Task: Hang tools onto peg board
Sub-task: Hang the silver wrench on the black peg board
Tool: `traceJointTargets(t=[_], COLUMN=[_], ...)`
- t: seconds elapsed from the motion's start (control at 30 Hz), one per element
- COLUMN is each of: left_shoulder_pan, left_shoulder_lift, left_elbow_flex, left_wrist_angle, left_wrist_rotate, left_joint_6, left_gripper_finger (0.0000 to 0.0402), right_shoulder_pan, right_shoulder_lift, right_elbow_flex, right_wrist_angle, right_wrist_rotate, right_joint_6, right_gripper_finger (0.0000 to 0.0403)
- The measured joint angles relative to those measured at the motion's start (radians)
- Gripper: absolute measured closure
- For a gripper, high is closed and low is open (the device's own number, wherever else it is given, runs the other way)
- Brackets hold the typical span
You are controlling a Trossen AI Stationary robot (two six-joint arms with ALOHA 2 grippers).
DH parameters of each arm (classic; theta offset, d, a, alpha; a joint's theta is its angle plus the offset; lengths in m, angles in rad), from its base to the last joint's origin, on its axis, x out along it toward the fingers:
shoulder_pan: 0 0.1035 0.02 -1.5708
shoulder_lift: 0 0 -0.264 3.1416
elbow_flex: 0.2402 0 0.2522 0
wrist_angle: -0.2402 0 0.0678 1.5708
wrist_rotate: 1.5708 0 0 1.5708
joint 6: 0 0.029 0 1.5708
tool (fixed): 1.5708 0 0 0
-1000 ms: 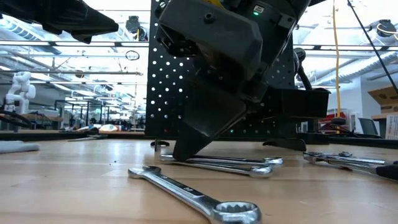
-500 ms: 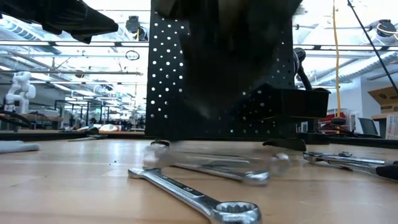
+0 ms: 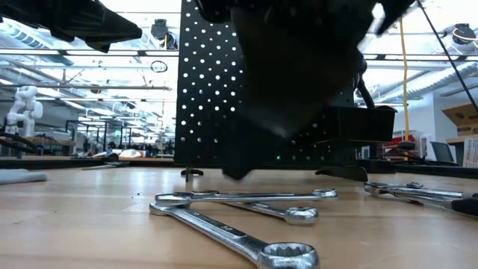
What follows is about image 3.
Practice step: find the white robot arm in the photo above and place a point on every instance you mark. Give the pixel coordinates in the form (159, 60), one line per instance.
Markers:
(26, 104)

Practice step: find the dark office chair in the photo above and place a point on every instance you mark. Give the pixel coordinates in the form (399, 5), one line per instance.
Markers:
(444, 153)

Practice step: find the striped grey blue work glove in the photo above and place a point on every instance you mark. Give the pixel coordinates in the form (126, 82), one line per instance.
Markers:
(22, 176)

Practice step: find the white paper sign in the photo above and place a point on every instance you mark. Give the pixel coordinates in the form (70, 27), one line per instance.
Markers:
(471, 153)

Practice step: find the black aluminium table frame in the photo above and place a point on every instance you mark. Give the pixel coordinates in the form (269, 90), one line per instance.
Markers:
(149, 163)

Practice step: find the cardboard box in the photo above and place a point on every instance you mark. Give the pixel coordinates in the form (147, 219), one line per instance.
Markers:
(465, 117)

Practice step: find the red plastic crate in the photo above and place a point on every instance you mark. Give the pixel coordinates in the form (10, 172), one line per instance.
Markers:
(399, 142)

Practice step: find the silver combination wrench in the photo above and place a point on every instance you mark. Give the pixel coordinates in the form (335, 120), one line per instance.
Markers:
(298, 214)
(242, 196)
(224, 231)

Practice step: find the wooden bench under white robot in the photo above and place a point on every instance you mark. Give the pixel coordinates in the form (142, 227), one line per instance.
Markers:
(56, 142)

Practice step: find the black metal pegboard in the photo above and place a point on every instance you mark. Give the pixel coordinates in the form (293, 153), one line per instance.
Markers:
(201, 123)

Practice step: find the wide shallow black bin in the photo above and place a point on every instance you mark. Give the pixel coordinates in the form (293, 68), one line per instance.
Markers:
(362, 125)

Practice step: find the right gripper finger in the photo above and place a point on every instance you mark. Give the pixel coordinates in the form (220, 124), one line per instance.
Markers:
(295, 74)
(241, 157)

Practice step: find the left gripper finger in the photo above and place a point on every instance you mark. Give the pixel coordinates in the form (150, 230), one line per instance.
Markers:
(97, 26)

